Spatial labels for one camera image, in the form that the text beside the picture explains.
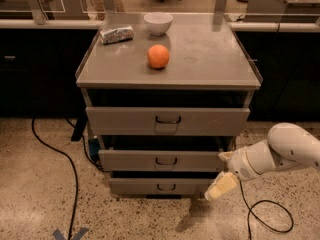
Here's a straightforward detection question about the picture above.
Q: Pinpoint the blue power box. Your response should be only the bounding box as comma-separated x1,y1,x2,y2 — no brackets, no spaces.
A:
88,138,100,161

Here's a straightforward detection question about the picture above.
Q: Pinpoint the white ceramic bowl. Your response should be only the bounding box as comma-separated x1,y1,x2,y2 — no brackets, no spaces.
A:
144,12,173,36

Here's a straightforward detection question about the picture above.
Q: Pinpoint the white horizontal rail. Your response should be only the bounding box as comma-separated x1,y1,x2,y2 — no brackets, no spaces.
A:
0,19,320,33

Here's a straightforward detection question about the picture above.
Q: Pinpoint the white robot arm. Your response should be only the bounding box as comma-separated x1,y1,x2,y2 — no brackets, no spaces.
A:
204,123,320,201

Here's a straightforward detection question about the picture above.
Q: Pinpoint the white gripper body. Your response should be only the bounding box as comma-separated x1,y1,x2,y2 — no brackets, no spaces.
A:
227,145,276,181

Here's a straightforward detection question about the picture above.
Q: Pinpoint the grey metal drawer cabinet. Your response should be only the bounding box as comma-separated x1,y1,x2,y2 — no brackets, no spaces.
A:
77,13,260,183

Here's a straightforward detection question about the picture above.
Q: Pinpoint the dark left counter cabinet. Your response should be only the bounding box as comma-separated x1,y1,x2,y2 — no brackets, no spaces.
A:
0,29,96,117

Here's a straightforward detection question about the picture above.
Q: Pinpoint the grey top drawer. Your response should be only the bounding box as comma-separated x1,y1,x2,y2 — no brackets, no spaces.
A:
86,107,250,136

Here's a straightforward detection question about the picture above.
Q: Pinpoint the black cable right floor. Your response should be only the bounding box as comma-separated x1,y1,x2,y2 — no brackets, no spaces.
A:
238,181,295,240

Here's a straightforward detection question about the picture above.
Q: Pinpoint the grey drawer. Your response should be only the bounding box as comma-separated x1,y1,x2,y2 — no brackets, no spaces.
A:
99,150,227,172
109,178,213,195
86,107,250,136

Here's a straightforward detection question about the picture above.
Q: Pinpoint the silver snack bag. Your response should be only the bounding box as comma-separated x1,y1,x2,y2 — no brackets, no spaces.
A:
100,26,134,45

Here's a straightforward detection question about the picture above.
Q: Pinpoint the black cable left floor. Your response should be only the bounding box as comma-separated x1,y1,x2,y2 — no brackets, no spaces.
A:
30,117,80,240

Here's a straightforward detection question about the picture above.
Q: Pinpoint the grey bottom drawer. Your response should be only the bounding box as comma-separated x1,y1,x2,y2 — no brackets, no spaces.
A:
109,178,213,195

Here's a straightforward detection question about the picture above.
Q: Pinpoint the black cable floor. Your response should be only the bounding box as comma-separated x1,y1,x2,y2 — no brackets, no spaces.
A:
238,181,295,240
30,117,80,240

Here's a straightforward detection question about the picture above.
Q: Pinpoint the orange fruit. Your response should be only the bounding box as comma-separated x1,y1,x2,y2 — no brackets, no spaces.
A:
147,45,170,69

